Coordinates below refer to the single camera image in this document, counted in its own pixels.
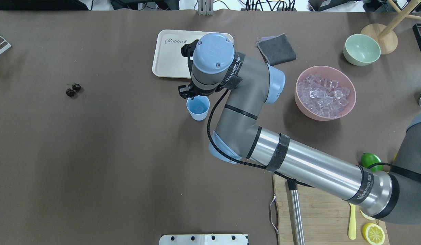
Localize light blue plastic cup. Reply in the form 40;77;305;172
186;96;210;121

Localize wooden cup tree stand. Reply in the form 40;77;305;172
360;0;421;55

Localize mint green bowl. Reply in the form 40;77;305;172
343;34;381;66

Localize wooden cutting board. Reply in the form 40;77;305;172
273;175;387;245

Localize lemon half slice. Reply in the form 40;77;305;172
362;223;386;245

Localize yellow plastic knife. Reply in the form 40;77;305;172
347;203;357;240

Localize green lime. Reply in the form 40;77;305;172
361;152;383;172

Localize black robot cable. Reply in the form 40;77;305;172
206;89;313;187

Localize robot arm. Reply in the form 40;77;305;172
178;33;421;224

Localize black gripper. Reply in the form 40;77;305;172
178;85;197;99

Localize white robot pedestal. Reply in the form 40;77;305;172
159;234;249;245

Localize dark cherries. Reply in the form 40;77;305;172
65;83;82;97

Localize pink bowl of ice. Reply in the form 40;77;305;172
294;66;357;121

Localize cream rabbit tray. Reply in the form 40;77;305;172
152;30;235;79

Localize grey folded cloth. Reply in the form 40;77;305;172
256;33;297;66

